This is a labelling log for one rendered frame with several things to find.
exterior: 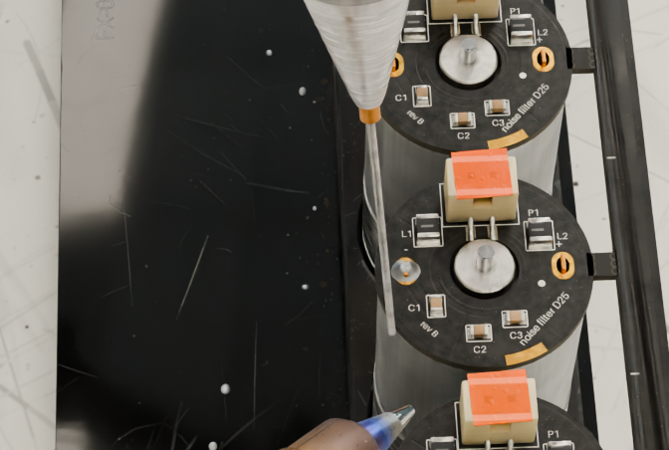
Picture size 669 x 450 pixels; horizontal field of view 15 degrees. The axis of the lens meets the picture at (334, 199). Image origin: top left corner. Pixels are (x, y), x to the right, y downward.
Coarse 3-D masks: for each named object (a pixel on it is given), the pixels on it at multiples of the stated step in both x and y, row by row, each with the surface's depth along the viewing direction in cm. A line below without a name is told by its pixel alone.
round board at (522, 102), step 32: (416, 0) 31; (512, 0) 31; (416, 32) 30; (448, 32) 31; (480, 32) 31; (512, 32) 30; (544, 32) 31; (416, 64) 30; (512, 64) 30; (384, 96) 30; (416, 96) 30; (448, 96) 30; (480, 96) 30; (512, 96) 30; (544, 96) 30; (416, 128) 30; (448, 128) 30; (480, 128) 30; (512, 128) 30; (544, 128) 30
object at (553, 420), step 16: (544, 400) 28; (432, 416) 28; (448, 416) 28; (544, 416) 28; (560, 416) 28; (416, 432) 28; (432, 432) 28; (448, 432) 28; (544, 432) 28; (560, 432) 28; (576, 432) 28; (400, 448) 28; (416, 448) 28; (432, 448) 28; (448, 448) 28; (464, 448) 28; (480, 448) 28; (496, 448) 28; (528, 448) 28; (544, 448) 28; (560, 448) 28; (576, 448) 28; (592, 448) 28
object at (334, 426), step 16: (320, 432) 24; (336, 432) 24; (352, 432) 24; (368, 432) 25; (288, 448) 24; (304, 448) 24; (320, 448) 24; (336, 448) 24; (352, 448) 24; (368, 448) 24
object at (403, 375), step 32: (512, 256) 29; (480, 288) 29; (384, 320) 29; (384, 352) 30; (416, 352) 29; (384, 384) 31; (416, 384) 30; (448, 384) 29; (544, 384) 29; (416, 416) 30
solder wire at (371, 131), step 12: (372, 132) 24; (372, 144) 24; (372, 156) 24; (372, 168) 24; (372, 180) 24; (384, 228) 25; (384, 240) 25; (384, 252) 25; (384, 264) 25; (384, 276) 25; (384, 288) 25
